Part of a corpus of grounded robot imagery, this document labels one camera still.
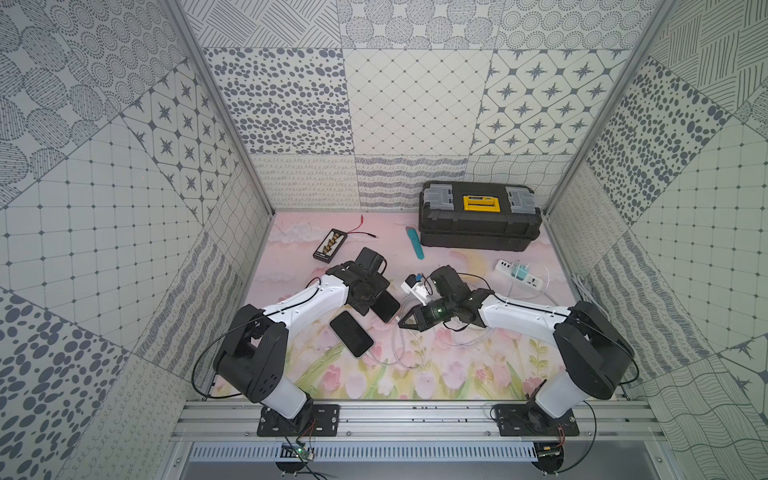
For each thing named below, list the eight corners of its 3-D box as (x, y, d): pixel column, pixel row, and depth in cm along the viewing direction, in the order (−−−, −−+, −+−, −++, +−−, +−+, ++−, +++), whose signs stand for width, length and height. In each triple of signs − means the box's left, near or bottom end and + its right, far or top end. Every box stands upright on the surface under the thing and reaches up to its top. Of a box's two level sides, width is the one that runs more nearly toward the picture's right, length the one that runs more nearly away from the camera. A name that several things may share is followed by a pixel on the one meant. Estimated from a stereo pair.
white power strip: (492, 269, 105) (494, 265, 103) (497, 262, 107) (499, 257, 105) (539, 293, 99) (542, 289, 97) (542, 285, 101) (545, 280, 99)
